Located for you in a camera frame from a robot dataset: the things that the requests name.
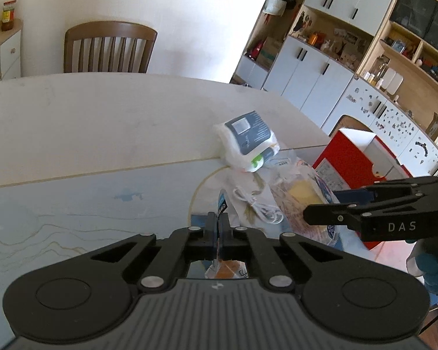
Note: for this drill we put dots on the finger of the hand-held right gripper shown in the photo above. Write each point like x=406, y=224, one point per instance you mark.
x=387, y=187
x=325, y=216

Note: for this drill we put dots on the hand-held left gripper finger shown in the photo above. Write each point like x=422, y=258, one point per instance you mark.
x=216, y=237
x=223, y=237

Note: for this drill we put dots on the clear bag with yellow bread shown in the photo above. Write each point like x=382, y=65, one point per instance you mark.
x=303, y=189

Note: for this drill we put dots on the blue and white snack packet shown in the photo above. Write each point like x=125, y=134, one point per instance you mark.
x=222, y=202

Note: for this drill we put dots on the red cardboard box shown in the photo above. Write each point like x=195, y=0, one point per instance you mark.
x=345, y=153

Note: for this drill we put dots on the white tissue pack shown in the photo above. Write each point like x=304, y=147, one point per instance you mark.
x=246, y=135

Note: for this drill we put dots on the white marble desktop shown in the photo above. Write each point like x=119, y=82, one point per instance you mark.
x=95, y=124

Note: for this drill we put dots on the person's right hand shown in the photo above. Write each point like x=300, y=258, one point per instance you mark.
x=436, y=269

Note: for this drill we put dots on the white cabinet with stickers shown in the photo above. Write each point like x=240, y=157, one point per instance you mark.
x=390, y=116

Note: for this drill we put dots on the brown curved-back wooden chair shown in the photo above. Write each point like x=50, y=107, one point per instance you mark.
x=350, y=116

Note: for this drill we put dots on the white containers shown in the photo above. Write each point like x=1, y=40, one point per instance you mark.
x=392, y=80

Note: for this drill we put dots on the tall glass storage jar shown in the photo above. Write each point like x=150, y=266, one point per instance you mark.
x=379, y=71

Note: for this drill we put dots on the printed light blue table mat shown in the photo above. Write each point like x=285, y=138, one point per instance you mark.
x=95, y=204

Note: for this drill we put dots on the orange bottle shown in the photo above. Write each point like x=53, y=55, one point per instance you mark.
x=314, y=38

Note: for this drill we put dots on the brown cardboard box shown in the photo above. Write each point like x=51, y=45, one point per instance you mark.
x=272, y=53

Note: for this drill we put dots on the red toy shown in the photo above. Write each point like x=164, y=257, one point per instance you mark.
x=254, y=51

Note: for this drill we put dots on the dark hanging bag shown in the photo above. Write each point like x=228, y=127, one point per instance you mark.
x=290, y=0

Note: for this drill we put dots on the pale hanging tote bag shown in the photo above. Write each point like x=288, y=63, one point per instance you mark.
x=275, y=5

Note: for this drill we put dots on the brown slatted wooden chair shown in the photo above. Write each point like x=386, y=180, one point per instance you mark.
x=109, y=29

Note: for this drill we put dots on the white side cabinet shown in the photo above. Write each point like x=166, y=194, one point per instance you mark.
x=7, y=54

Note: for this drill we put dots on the red-lidded sauce jar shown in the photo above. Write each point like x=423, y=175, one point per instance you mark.
x=8, y=16

